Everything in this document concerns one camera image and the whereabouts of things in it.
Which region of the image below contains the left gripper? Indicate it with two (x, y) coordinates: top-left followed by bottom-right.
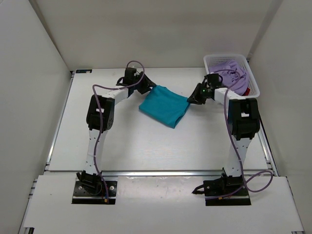
(132, 71), (156, 95)

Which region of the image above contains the teal t-shirt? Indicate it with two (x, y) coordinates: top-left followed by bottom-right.
(139, 85), (190, 129)

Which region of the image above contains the purple t-shirt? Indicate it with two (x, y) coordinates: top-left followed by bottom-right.
(208, 60), (250, 96)

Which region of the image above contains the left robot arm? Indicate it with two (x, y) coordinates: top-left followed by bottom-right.
(83, 67), (156, 176)

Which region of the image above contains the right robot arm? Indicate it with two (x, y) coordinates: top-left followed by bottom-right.
(187, 73), (260, 177)

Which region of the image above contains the red t-shirt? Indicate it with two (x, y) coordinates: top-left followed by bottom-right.
(243, 87), (250, 96)

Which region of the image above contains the white plastic basket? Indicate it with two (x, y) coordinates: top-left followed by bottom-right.
(203, 54), (260, 98)

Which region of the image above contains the small dark label sticker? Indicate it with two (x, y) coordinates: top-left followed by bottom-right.
(76, 69), (92, 74)

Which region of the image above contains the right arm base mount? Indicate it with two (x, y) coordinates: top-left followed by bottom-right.
(192, 174), (251, 206)

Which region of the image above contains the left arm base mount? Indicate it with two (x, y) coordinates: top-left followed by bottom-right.
(72, 171), (117, 205)

